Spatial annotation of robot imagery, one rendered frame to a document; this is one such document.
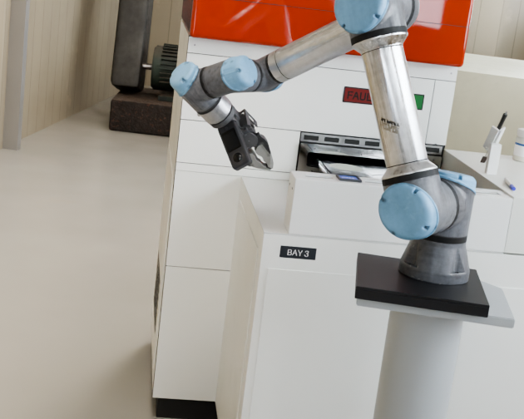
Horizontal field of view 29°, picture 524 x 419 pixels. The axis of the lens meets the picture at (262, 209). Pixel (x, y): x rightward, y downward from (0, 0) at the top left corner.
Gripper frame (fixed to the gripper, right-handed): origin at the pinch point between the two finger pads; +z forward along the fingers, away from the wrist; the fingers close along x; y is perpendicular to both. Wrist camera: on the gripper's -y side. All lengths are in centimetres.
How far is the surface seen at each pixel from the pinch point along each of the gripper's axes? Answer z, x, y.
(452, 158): 61, -31, 34
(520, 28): 545, -48, 666
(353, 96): 35, -15, 52
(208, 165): 22, 30, 44
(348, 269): 25.8, -3.2, -18.7
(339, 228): 17.0, -7.3, -13.5
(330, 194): 9.8, -10.1, -9.5
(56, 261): 99, 165, 149
